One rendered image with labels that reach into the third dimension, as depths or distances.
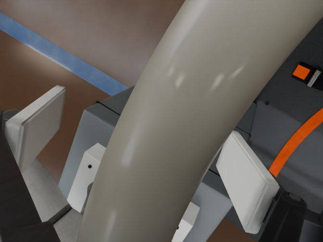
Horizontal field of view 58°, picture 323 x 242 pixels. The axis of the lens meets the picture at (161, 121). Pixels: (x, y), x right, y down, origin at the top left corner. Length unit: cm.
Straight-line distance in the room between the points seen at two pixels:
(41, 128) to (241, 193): 11
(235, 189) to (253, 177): 2
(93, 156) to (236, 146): 50
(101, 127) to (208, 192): 28
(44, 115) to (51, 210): 41
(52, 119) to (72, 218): 41
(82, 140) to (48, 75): 112
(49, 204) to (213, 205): 33
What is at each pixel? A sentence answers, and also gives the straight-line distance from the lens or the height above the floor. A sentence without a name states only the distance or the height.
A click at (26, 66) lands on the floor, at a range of 192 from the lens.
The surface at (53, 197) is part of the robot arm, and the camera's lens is 57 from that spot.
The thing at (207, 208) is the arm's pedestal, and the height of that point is 80.
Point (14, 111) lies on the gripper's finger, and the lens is 17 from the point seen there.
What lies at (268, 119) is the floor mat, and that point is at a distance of 139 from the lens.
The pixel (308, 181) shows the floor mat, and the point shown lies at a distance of 152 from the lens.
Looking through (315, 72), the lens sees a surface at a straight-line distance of 132.
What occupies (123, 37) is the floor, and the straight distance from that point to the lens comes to 152.
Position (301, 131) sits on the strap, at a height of 2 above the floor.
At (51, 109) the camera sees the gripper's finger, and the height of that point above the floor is 122.
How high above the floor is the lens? 134
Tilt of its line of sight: 62 degrees down
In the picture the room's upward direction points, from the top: 132 degrees counter-clockwise
